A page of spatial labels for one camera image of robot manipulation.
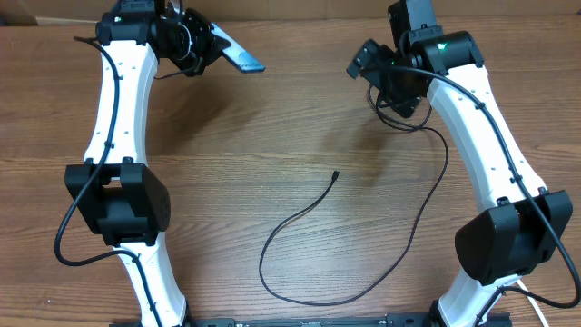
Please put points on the cardboard backdrop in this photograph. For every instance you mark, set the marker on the cardboard backdrop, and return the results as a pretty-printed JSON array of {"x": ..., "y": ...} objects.
[{"x": 27, "y": 12}]

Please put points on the blue Galaxy smartphone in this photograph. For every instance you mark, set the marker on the blue Galaxy smartphone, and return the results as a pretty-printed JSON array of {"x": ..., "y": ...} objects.
[{"x": 233, "y": 52}]

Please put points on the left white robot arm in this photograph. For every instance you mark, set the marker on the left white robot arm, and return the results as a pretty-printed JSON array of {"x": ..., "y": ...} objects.
[{"x": 113, "y": 188}]

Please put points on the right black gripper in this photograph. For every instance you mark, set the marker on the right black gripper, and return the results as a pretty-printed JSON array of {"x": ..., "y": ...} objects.
[{"x": 406, "y": 104}]

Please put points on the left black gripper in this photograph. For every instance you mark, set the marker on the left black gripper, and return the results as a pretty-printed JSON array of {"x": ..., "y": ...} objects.
[{"x": 211, "y": 46}]

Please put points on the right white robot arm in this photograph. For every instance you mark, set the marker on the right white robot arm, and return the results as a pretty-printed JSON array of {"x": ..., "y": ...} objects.
[{"x": 519, "y": 222}]

